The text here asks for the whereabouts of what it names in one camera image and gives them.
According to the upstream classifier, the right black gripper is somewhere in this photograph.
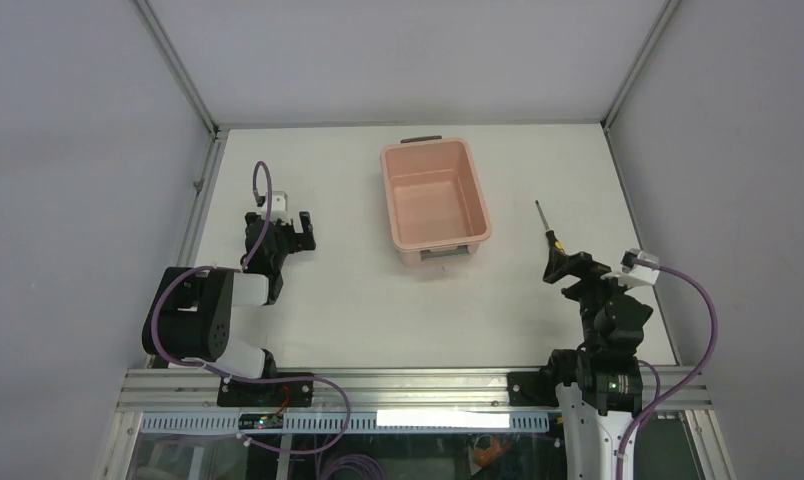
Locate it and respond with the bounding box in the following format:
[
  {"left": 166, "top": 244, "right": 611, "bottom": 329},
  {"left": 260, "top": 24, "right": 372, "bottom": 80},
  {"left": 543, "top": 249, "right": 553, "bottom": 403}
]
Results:
[{"left": 543, "top": 246, "right": 638, "bottom": 351}]

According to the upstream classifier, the black yellow screwdriver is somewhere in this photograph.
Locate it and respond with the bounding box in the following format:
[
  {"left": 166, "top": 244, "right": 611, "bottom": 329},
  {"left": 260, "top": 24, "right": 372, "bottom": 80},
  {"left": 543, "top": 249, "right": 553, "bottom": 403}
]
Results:
[{"left": 535, "top": 200, "right": 566, "bottom": 254}]

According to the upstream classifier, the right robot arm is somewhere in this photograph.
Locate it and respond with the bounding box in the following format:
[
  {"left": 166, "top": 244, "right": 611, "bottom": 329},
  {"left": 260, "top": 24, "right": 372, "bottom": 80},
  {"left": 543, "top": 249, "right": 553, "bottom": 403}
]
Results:
[{"left": 541, "top": 248, "right": 659, "bottom": 479}]

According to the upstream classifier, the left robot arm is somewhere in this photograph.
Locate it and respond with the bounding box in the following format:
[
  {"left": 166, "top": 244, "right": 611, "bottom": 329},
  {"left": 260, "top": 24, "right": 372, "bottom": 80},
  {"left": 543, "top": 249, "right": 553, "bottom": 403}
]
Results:
[{"left": 141, "top": 211, "right": 316, "bottom": 406}]

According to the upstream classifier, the pink plastic bin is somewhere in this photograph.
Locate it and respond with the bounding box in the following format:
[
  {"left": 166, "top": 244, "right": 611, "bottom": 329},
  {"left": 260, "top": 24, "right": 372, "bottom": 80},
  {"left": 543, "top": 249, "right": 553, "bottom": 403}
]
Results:
[{"left": 380, "top": 135, "right": 492, "bottom": 268}]

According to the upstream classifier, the orange object under table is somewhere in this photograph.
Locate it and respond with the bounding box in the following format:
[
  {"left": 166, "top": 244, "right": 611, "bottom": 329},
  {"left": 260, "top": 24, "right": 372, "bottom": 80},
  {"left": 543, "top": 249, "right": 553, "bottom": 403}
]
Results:
[{"left": 469, "top": 435, "right": 513, "bottom": 469}]

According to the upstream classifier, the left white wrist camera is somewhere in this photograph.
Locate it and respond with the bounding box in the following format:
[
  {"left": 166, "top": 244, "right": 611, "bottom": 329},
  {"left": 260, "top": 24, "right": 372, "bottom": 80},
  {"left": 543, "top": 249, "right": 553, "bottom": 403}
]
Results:
[{"left": 268, "top": 191, "right": 290, "bottom": 222}]

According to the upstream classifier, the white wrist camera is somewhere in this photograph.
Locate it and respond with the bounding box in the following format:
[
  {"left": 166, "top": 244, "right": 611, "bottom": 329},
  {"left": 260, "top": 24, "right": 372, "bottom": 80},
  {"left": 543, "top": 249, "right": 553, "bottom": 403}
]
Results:
[
  {"left": 268, "top": 191, "right": 290, "bottom": 222},
  {"left": 602, "top": 248, "right": 660, "bottom": 290}
]

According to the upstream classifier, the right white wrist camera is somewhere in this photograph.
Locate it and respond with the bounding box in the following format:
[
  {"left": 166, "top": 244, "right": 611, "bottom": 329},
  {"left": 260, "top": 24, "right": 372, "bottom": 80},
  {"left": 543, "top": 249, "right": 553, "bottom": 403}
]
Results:
[{"left": 602, "top": 248, "right": 660, "bottom": 290}]

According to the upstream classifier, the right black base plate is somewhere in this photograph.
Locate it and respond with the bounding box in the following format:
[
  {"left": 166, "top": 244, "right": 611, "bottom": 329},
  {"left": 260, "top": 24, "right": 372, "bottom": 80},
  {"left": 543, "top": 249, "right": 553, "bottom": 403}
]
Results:
[{"left": 506, "top": 371, "right": 559, "bottom": 407}]

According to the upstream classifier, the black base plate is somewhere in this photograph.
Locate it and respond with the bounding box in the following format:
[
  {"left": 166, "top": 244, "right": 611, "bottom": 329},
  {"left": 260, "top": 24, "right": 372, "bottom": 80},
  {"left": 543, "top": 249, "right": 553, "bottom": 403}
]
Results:
[
  {"left": 216, "top": 372, "right": 314, "bottom": 408},
  {"left": 506, "top": 371, "right": 559, "bottom": 407}
]

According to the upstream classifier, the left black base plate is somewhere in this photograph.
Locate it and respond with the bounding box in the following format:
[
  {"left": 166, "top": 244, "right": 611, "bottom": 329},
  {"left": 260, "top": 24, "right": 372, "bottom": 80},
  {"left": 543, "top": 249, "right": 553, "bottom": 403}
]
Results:
[{"left": 216, "top": 372, "right": 314, "bottom": 408}]

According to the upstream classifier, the white slotted cable duct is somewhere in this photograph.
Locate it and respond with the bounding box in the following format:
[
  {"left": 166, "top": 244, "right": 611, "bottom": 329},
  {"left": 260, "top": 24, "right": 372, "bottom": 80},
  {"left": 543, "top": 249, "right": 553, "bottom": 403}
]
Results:
[{"left": 140, "top": 409, "right": 550, "bottom": 436}]

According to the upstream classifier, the aluminium frame rail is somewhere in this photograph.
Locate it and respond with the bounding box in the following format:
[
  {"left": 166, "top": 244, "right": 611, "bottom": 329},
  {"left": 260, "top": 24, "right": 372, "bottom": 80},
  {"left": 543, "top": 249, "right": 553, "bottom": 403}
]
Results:
[{"left": 115, "top": 367, "right": 713, "bottom": 415}]

